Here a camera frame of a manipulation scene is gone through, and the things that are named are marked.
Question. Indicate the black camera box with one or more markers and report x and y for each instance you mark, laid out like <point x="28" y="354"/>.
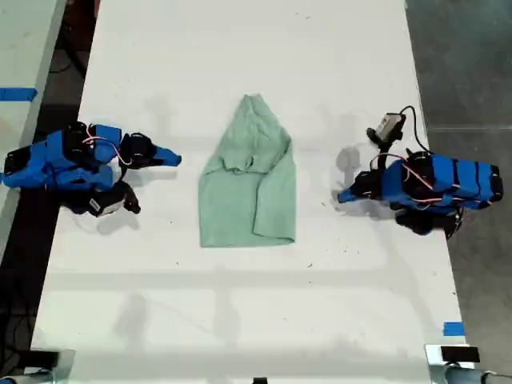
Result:
<point x="103" y="205"/>
<point x="392" y="126"/>

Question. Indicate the short blue tape strip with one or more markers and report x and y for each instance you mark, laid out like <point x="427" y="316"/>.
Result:
<point x="454" y="329"/>

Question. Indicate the pale green T-shirt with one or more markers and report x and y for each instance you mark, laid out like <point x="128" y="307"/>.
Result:
<point x="248" y="192"/>

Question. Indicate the white bracket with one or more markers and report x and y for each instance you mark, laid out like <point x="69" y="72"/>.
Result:
<point x="433" y="364"/>

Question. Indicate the pale side table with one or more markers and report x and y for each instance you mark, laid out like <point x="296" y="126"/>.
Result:
<point x="20" y="48"/>

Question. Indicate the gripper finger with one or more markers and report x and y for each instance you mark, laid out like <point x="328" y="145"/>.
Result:
<point x="360" y="196"/>
<point x="160" y="152"/>
<point x="360" y="182"/>
<point x="162" y="162"/>

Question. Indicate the small black box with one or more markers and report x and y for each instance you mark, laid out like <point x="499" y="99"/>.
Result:
<point x="460" y="354"/>

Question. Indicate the long blue tape strip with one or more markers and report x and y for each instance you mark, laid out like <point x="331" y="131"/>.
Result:
<point x="18" y="94"/>

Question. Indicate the blue and black arm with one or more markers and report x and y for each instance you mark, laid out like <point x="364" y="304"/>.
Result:
<point x="448" y="180"/>
<point x="48" y="160"/>

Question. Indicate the short black camera stalk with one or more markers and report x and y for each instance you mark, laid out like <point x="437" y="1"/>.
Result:
<point x="131" y="199"/>
<point x="380" y="148"/>

